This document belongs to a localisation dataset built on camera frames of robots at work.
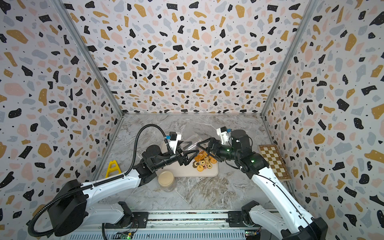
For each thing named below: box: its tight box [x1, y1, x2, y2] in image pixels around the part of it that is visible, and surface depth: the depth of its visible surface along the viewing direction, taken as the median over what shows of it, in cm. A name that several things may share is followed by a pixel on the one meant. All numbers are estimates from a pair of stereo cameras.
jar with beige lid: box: [158, 170, 176, 193], surface depth 78 cm
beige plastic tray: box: [156, 151, 219, 177], surface depth 92 cm
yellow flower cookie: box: [197, 164, 204, 172], surface depth 93 cm
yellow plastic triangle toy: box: [105, 160, 122, 178], surface depth 92 cm
